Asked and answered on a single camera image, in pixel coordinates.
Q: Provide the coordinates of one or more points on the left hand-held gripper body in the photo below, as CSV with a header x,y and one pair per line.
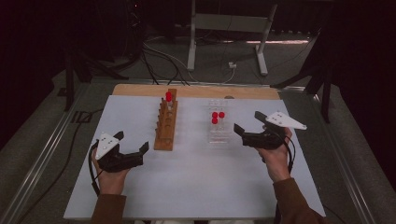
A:
x,y
107,144

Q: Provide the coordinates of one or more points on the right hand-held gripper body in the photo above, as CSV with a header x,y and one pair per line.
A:
x,y
264,140

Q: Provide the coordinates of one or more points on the wooden test tube rack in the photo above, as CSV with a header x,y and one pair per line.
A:
x,y
163,144

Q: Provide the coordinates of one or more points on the clear acrylic test tube rack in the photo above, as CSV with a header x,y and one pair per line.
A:
x,y
219,137

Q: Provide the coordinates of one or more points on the person's right hand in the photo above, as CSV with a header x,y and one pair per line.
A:
x,y
277,161

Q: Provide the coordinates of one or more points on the person's left hand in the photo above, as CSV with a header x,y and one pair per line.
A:
x,y
112,183

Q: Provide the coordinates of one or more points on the wooden table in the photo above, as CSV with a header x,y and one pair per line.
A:
x,y
199,91

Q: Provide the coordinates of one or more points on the white table board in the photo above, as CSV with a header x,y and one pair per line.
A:
x,y
193,180

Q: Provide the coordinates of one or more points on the black tripod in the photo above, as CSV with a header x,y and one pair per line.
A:
x,y
326,102
69,87

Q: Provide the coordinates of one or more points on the grey metal stand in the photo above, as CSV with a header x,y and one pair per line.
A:
x,y
230,23

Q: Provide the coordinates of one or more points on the metal floor rail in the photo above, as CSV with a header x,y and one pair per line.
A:
x,y
345,171
39,165

